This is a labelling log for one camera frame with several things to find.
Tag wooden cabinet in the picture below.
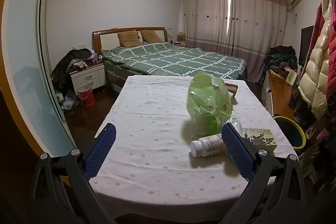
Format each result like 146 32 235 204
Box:
266 70 300 115

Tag sliding glass door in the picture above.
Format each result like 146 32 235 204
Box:
3 0 76 159

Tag dark clothes pile on cabinet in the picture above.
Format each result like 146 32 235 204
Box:
262 46 298 75

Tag green plastic bag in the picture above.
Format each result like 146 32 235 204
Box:
186 71 234 120

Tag pink beige curtain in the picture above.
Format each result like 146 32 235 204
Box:
228 0 289 83
183 0 232 56

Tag green checked quilt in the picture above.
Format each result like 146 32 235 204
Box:
101 42 247 80

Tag white pill bottle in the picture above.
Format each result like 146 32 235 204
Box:
189 133 229 158

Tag clear green plastic bottle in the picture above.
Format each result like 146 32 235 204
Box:
196 114 226 135

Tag wooden bed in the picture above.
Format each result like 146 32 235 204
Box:
92 27 248 86

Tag white dotted tablecloth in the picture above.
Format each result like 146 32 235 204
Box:
88 75 298 207

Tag dark bin with yellow rim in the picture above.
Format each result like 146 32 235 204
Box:
272 115 306 149

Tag white nightstand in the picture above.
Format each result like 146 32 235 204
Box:
70 61 107 95

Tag black television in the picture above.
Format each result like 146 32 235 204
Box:
298 25 315 67

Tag small brown box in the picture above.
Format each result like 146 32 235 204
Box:
226 83 239 105

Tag red bucket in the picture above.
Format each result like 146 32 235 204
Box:
77 86 95 107

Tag brown pillow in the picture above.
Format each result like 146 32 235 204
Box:
140 30 165 44
118 30 142 47

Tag green white book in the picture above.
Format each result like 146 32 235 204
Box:
286 69 298 86

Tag white floral printed box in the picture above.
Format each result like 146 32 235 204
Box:
241 128 278 153

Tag red jacket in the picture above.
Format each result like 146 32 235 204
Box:
311 0 336 88

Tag plastic bags on floor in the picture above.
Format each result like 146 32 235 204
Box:
56 90 79 111

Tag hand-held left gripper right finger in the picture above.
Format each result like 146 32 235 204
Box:
221 123 309 224

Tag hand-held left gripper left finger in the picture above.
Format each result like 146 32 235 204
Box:
28 123 117 224

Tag dark clothes pile on nightstand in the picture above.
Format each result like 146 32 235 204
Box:
52 48 104 92

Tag cream down jacket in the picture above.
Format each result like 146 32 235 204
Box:
298 0 334 119

